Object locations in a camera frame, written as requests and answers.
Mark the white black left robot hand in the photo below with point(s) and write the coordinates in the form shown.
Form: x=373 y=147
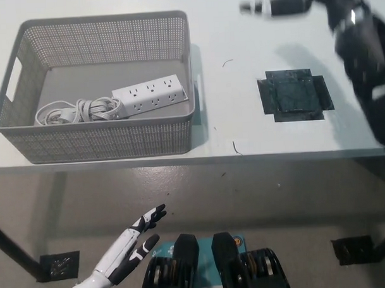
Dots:
x=126 y=250

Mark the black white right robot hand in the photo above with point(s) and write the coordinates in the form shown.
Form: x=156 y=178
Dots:
x=342 y=3

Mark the black tape floor patch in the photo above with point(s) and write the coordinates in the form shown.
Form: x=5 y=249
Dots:
x=352 y=250
x=59 y=265

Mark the black tape patch on table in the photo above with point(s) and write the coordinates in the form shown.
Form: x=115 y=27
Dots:
x=295 y=96

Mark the grey perforated plastic basket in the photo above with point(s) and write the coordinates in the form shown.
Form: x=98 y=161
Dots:
x=82 y=81

